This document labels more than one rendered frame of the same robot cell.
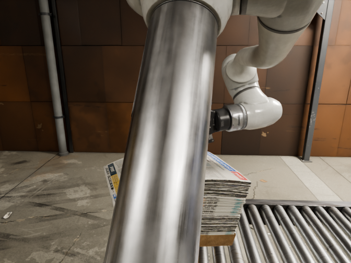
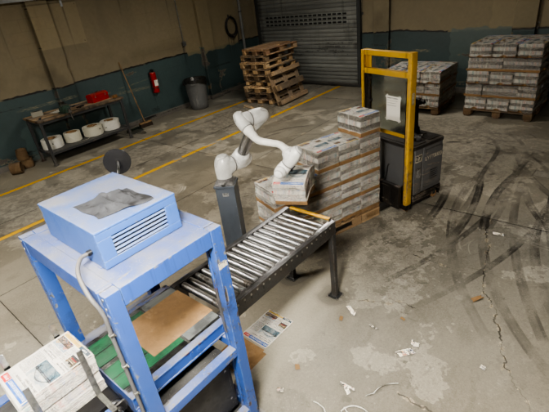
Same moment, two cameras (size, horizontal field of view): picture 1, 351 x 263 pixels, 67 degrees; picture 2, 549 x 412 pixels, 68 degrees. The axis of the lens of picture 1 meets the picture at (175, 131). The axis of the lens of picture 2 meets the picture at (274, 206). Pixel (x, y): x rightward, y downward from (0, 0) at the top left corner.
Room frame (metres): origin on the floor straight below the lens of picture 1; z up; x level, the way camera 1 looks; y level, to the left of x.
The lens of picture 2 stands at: (2.78, -2.61, 2.62)
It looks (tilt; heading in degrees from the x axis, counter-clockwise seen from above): 28 degrees down; 131
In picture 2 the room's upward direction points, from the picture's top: 7 degrees counter-clockwise
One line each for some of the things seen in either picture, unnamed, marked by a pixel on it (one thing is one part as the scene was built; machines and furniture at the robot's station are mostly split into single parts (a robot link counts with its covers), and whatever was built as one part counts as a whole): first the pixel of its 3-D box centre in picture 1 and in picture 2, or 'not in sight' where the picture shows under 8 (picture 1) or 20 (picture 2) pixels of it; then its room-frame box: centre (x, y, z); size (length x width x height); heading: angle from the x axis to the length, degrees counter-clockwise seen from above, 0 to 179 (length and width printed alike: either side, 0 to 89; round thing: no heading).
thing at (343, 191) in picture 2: not in sight; (310, 203); (0.45, 0.72, 0.42); 1.17 x 0.39 x 0.83; 70
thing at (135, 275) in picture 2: not in sight; (118, 238); (0.85, -1.70, 1.50); 0.94 x 0.68 x 0.10; 177
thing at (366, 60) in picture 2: not in sight; (367, 123); (0.55, 1.93, 0.97); 0.09 x 0.09 x 1.75; 70
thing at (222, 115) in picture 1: (212, 121); not in sight; (0.84, -0.12, 1.30); 0.09 x 0.07 x 0.08; 109
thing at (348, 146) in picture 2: not in sight; (338, 148); (0.60, 1.13, 0.95); 0.38 x 0.29 x 0.23; 159
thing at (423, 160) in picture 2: not in sight; (406, 164); (0.98, 2.16, 0.40); 0.69 x 0.55 x 0.80; 160
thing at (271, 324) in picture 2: not in sight; (267, 327); (0.90, -0.72, 0.00); 0.37 x 0.28 x 0.01; 87
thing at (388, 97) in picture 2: not in sight; (388, 103); (0.86, 1.83, 1.27); 0.57 x 0.01 x 0.65; 160
